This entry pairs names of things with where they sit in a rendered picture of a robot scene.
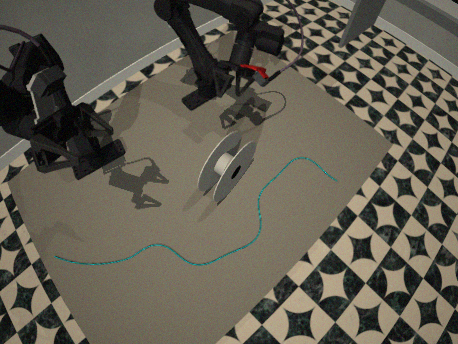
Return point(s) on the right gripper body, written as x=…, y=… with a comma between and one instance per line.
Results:
x=50, y=120

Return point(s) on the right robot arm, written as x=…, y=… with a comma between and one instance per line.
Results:
x=49, y=81

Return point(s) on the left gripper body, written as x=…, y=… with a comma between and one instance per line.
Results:
x=240, y=56

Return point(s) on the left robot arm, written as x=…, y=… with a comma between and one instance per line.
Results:
x=242, y=13

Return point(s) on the grey cable reel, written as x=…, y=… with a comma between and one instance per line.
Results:
x=226, y=165

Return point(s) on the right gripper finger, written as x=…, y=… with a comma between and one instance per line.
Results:
x=87, y=112
x=42, y=146

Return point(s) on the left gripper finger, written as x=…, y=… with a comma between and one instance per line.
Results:
x=238, y=79
x=229, y=78

